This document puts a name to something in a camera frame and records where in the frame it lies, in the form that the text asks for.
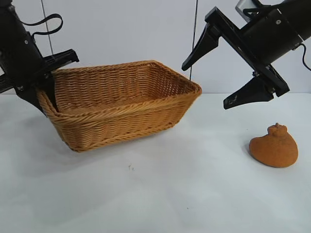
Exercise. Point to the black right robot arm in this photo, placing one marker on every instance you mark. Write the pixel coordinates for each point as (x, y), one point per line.
(298, 17)

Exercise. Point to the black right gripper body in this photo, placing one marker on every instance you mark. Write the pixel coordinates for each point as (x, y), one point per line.
(267, 36)

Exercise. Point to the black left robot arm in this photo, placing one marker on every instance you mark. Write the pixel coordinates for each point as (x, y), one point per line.
(5, 3)

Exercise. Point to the woven wicker basket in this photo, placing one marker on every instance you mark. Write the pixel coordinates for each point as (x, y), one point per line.
(116, 121)

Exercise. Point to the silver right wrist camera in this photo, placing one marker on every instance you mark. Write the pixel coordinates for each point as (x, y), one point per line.
(241, 7)

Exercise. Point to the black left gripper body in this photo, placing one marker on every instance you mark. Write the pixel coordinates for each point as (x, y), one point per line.
(22, 53)

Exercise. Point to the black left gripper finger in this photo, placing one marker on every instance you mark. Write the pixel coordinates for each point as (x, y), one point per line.
(31, 99)

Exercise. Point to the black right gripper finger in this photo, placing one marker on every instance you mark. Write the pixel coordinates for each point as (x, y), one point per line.
(204, 46)
(250, 95)

